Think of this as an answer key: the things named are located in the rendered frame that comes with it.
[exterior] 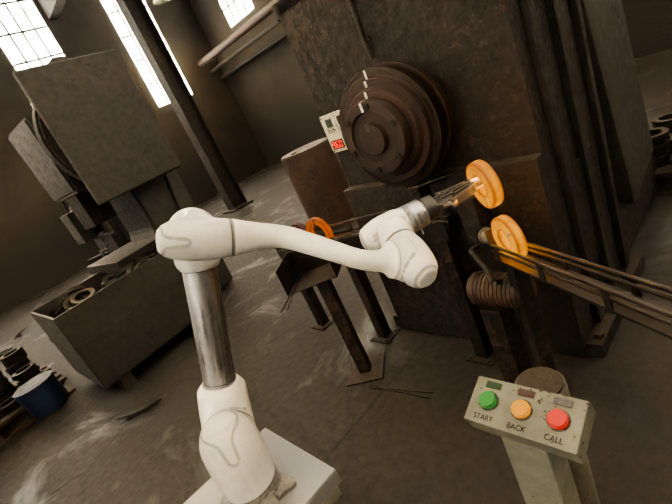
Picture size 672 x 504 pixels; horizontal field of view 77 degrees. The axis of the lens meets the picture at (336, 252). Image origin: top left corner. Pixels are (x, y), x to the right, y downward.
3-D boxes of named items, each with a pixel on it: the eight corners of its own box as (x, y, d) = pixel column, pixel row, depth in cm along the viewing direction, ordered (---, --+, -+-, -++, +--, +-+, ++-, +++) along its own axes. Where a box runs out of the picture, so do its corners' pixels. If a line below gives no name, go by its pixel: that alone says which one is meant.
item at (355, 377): (342, 363, 237) (286, 253, 213) (386, 352, 230) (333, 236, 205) (336, 389, 219) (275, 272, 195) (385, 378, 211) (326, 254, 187)
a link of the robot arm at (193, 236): (231, 214, 106) (224, 210, 118) (152, 217, 99) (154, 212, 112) (233, 266, 108) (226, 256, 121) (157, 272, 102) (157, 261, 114)
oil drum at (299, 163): (335, 209, 532) (306, 142, 502) (370, 205, 488) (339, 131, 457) (303, 232, 499) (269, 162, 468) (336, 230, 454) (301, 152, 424)
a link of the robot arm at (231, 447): (228, 517, 114) (190, 457, 107) (220, 473, 130) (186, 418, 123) (282, 482, 118) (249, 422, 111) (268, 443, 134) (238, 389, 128)
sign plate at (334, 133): (336, 151, 210) (321, 116, 204) (374, 140, 190) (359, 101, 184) (333, 153, 208) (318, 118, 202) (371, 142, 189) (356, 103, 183)
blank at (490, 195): (468, 159, 136) (459, 164, 136) (491, 157, 121) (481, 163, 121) (487, 202, 140) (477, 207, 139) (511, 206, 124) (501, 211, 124)
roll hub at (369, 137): (367, 173, 177) (341, 108, 168) (422, 162, 156) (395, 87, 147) (359, 179, 174) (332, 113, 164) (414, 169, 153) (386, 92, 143)
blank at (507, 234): (518, 262, 143) (509, 266, 143) (494, 223, 147) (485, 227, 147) (535, 250, 128) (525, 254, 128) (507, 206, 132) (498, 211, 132)
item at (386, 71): (373, 186, 193) (332, 84, 177) (465, 171, 158) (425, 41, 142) (365, 192, 190) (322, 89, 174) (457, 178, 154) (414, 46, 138)
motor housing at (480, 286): (511, 369, 183) (476, 264, 165) (565, 380, 167) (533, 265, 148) (498, 390, 176) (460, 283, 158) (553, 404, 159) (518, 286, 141)
